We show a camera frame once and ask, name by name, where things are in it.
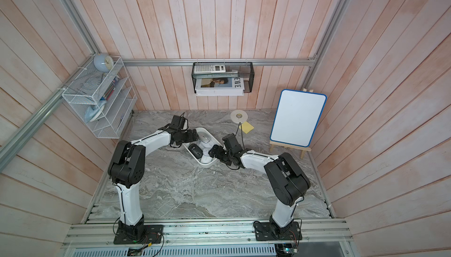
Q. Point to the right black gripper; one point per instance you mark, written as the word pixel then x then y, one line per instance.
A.
pixel 218 155

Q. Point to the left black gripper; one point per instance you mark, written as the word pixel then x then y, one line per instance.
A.
pixel 191 138

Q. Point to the black computer mouse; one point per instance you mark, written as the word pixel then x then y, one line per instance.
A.
pixel 196 151

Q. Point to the grey computer mouse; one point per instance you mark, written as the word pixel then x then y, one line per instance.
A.
pixel 203 138

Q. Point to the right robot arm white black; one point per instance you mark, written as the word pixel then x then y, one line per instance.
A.
pixel 288 181

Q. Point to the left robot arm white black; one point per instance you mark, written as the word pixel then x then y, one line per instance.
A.
pixel 127 168

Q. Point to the yellow sticky note pad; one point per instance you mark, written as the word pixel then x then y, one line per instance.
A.
pixel 246 127

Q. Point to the white tape roll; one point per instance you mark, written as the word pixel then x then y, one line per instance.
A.
pixel 239 116

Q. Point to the white magazine book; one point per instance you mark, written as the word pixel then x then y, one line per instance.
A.
pixel 220 87

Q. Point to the small wooden easel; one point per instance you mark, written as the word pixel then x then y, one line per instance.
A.
pixel 294 147

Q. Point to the white calculator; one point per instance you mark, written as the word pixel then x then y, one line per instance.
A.
pixel 201 69

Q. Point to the green thin book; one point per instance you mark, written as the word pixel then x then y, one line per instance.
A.
pixel 227 74

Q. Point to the blue framed whiteboard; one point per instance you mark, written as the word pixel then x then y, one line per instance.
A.
pixel 298 117

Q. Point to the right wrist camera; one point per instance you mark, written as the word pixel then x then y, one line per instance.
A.
pixel 231 144

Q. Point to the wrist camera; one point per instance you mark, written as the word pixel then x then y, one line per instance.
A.
pixel 231 144
pixel 178 123

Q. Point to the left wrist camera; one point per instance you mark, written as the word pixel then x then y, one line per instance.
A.
pixel 178 123

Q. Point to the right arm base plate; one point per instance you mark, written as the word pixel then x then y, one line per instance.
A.
pixel 270 231

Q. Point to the black mesh wall basket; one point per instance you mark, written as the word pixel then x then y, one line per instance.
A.
pixel 245 69

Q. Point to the white wire wall rack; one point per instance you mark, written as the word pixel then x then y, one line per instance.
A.
pixel 103 101

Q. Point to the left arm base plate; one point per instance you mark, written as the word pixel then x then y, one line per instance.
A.
pixel 138 234

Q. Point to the aluminium front rail frame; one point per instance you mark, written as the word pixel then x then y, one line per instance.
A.
pixel 99 233

